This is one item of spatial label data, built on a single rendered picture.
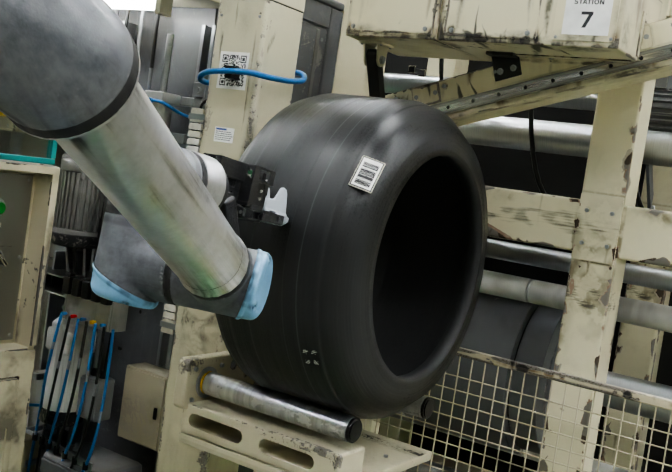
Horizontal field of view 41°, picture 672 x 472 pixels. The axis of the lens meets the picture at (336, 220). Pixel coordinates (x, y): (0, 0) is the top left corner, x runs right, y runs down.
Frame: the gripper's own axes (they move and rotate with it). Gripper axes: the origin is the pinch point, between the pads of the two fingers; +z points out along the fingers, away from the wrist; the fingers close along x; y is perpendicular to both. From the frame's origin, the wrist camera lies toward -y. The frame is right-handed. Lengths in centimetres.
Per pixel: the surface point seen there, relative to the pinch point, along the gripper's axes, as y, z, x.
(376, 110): 22.8, 13.9, -4.9
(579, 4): 53, 42, -26
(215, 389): -32.6, 18.6, 20.0
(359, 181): 9.2, 4.7, -10.2
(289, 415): -32.8, 18.6, 2.5
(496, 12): 51, 42, -10
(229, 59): 31, 19, 35
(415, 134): 20.0, 16.7, -11.8
